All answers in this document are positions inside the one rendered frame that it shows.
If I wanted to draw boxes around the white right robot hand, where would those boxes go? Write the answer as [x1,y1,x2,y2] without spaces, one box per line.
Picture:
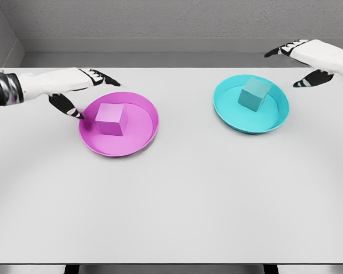
[264,39,343,88]

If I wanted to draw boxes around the cyan cube block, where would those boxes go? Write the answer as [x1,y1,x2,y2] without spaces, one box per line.
[238,78,270,112]

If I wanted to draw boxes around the magenta plate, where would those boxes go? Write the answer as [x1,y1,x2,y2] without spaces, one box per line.
[78,91,159,158]

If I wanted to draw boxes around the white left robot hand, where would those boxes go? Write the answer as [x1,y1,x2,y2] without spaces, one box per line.
[44,67,122,120]

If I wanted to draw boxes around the cyan plate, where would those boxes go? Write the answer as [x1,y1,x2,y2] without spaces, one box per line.
[212,74,290,135]

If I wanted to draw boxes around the magenta cube block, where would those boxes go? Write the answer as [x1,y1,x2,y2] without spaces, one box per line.
[95,103,129,136]

